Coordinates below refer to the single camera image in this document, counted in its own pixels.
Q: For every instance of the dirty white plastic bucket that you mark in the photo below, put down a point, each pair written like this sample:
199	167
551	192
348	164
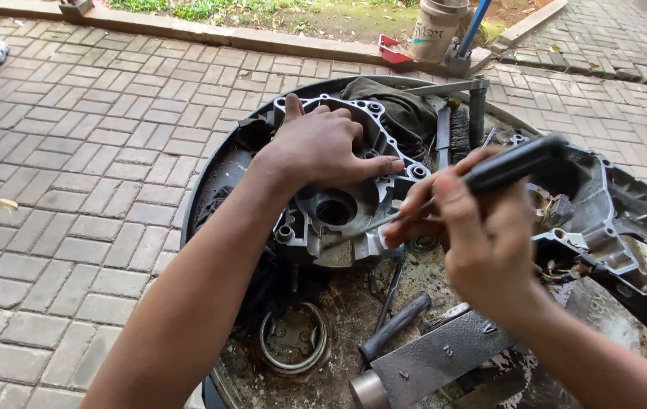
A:
436	31

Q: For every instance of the large grey metal hammer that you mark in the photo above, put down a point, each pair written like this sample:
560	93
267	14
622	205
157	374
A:
442	355

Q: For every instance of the round rusty metal tray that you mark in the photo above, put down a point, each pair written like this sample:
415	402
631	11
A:
369	307

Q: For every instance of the grey concrete block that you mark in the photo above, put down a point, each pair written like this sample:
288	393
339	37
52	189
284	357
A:
76	7

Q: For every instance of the person's right hand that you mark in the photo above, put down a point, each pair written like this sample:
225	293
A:
488	244

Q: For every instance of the red plastic tray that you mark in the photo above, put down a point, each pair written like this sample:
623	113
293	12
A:
392	52

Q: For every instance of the blue pole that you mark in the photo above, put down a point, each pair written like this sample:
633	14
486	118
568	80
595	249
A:
475	22

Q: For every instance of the thin dark metal rod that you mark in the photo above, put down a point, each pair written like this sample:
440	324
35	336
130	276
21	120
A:
390	292

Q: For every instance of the small silver metal part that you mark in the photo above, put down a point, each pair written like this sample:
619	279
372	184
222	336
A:
508	137

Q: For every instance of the yellow dry leaf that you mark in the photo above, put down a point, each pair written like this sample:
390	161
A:
7	203

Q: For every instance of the grey engine side cover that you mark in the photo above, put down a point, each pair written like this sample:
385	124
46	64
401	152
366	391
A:
613	227

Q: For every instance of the small steel bearing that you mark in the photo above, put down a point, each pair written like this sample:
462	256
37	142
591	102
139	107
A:
424	243

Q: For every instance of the dark grey rag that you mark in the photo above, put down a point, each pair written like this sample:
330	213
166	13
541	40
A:
400	111

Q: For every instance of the person's left hand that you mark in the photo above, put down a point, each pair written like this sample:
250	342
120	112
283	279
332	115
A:
317	150

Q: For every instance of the silver engine crankcase half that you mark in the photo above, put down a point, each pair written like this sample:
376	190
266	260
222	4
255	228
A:
351	221

